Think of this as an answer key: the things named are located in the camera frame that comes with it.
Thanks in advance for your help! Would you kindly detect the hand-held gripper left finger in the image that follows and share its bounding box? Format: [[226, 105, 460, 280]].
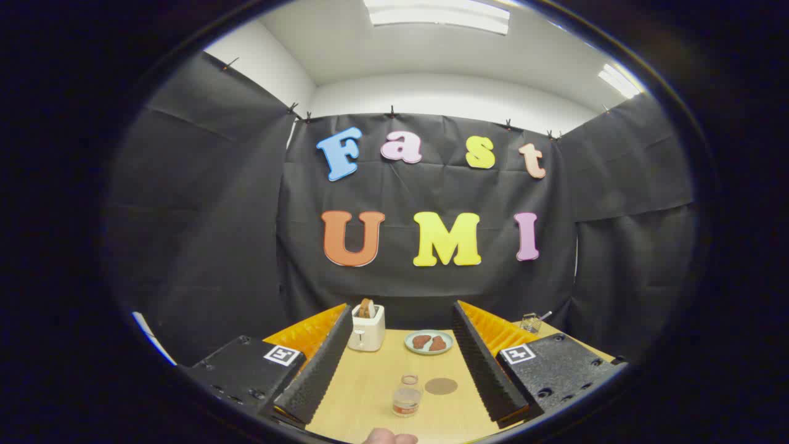
[[178, 302, 354, 427]]

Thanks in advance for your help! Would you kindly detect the small ceiling light panel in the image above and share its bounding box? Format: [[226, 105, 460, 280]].
[[597, 64, 642, 99]]

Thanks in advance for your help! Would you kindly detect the pale green plate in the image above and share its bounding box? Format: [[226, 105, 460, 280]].
[[404, 330, 454, 356]]

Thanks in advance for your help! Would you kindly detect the wooden table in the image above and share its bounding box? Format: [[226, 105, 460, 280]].
[[305, 319, 617, 444]]

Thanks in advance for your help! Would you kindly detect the large ceiling light panel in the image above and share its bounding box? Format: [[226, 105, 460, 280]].
[[364, 0, 511, 35]]

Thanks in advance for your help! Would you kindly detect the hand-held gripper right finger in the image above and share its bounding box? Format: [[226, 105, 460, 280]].
[[451, 300, 628, 428]]

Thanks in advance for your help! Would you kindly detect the white toaster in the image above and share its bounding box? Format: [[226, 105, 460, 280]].
[[348, 303, 386, 353]]

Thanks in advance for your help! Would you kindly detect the clear plastic juice bottle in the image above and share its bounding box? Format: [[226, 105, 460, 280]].
[[393, 374, 423, 418]]

